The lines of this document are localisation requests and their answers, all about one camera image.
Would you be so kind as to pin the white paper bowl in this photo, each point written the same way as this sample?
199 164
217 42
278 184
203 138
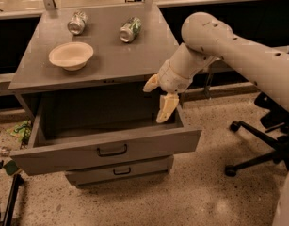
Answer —
71 56

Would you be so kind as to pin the black office chair base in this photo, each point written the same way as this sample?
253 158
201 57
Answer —
276 135

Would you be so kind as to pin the grey drawer cabinet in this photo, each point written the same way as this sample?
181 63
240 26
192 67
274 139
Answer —
115 65

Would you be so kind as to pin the grey bottom drawer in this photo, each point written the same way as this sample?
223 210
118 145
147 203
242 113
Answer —
82 177

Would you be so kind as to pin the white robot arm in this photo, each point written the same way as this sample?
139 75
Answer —
205 39

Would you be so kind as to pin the silver crushed can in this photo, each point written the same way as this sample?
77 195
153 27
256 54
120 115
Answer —
78 22

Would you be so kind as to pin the clear plastic bottle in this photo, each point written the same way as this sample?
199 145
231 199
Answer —
4 151

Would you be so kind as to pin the green sponge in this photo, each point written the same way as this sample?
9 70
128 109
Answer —
11 168

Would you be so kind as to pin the black stand leg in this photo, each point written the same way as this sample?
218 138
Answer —
16 182

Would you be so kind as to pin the green soda can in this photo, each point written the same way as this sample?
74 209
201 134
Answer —
130 29

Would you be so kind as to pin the grey top drawer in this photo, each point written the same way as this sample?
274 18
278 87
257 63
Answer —
81 130

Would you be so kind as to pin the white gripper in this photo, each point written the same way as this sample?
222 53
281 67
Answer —
169 78

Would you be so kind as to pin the green chip bag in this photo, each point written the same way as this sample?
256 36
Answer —
22 131

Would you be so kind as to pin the grey drawer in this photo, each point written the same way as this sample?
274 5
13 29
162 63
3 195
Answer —
82 177
81 130

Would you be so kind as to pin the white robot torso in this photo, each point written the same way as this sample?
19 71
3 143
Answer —
281 217

